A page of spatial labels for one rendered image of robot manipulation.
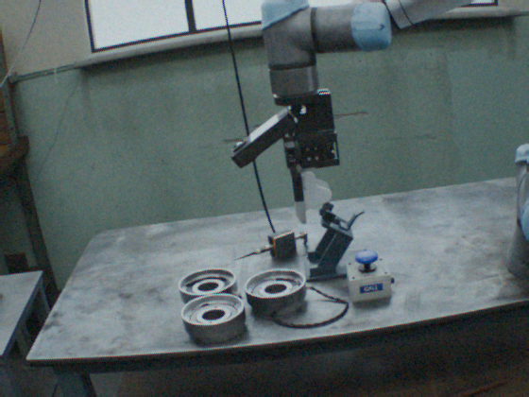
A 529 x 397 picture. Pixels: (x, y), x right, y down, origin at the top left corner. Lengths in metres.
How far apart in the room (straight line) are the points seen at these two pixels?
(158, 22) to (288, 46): 1.81
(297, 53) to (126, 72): 1.78
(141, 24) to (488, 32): 1.47
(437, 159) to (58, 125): 1.62
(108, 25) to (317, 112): 1.87
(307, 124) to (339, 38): 0.15
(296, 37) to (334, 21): 0.06
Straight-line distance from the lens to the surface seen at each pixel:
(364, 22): 0.95
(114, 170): 2.82
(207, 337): 1.07
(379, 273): 1.13
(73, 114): 2.81
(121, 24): 2.79
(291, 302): 1.11
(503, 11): 2.74
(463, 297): 1.13
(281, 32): 0.98
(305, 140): 1.01
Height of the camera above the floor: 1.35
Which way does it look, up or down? 19 degrees down
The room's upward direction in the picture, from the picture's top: 8 degrees counter-clockwise
